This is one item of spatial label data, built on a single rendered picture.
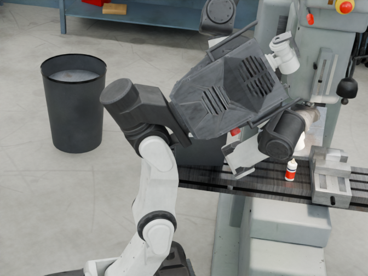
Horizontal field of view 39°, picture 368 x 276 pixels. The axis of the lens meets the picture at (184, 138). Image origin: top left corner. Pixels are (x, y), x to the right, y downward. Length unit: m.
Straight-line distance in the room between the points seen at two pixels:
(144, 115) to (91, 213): 1.95
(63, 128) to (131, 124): 2.32
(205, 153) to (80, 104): 1.61
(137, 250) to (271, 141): 0.67
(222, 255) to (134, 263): 1.04
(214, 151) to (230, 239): 0.85
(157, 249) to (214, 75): 0.70
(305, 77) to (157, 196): 0.75
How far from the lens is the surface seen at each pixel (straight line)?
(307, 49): 2.02
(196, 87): 1.51
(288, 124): 1.67
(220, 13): 1.58
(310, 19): 1.79
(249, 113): 1.49
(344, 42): 2.02
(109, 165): 3.85
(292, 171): 2.32
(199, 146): 2.28
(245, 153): 1.77
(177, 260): 2.30
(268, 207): 2.30
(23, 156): 4.01
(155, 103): 1.56
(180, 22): 5.91
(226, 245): 2.99
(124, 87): 1.55
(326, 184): 2.26
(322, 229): 2.29
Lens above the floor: 2.27
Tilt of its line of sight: 33 degrees down
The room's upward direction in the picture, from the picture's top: 5 degrees clockwise
